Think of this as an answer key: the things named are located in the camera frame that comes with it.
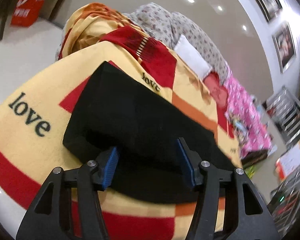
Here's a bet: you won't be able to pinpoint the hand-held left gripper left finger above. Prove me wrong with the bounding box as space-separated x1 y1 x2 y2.
16 146 123 240

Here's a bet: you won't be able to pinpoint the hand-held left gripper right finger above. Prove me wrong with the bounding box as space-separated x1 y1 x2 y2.
174 137 280 240

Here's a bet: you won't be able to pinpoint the black pants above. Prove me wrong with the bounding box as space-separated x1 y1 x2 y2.
62 61 243 204

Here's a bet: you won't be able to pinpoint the pink printed quilt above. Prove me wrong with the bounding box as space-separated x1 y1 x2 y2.
224 76 274 157

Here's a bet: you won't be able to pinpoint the red heart cushion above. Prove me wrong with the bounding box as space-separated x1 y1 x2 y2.
204 72 229 108

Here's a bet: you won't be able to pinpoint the printed red yellow blanket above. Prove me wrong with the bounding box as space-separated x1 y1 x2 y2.
0 2 243 240

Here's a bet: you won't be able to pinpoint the white pillow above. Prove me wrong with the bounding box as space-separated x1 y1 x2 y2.
174 34 212 78

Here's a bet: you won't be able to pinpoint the stainless steel railing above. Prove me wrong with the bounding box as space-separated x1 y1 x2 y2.
264 86 300 145

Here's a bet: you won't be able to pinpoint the grey floral quilt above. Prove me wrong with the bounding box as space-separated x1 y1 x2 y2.
126 2 232 84

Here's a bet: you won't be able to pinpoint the red shopping bag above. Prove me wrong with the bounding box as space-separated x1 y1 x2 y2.
10 0 45 28

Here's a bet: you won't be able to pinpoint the dark wooden table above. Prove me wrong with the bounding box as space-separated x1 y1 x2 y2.
0 0 75 42

